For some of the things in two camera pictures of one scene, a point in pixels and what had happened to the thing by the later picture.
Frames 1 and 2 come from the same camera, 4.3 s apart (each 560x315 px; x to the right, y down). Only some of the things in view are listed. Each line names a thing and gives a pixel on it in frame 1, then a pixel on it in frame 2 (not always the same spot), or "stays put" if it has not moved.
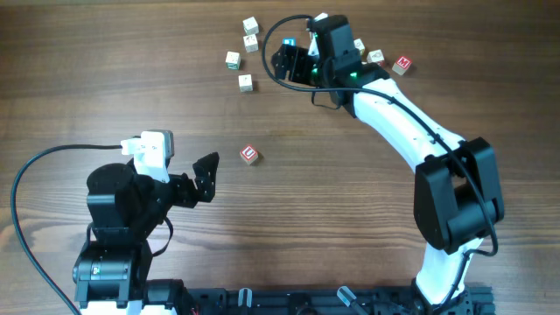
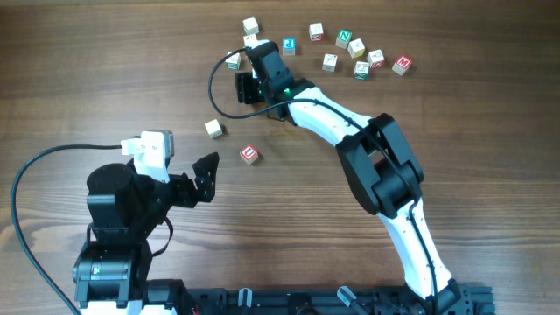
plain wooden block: (250, 26) stays put
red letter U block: (248, 153) stays put
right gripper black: (302, 66) to (261, 56)
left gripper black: (187, 191) stays put
